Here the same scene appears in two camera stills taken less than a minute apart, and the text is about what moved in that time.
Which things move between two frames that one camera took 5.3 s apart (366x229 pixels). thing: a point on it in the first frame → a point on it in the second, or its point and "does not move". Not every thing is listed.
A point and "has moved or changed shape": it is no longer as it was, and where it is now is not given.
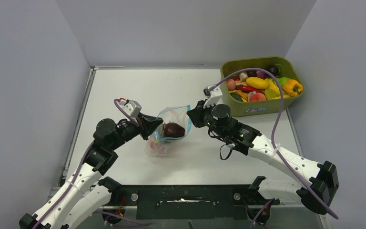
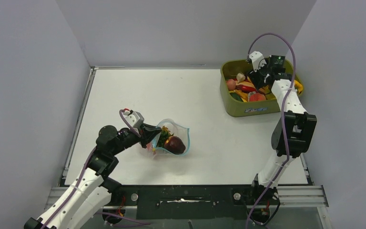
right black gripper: x=197 y=114 → x=253 y=76
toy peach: x=259 y=96 does not move
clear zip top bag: x=172 y=123 has moved or changed shape
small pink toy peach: x=231 y=84 does not move
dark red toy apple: x=173 y=130 → x=175 y=145
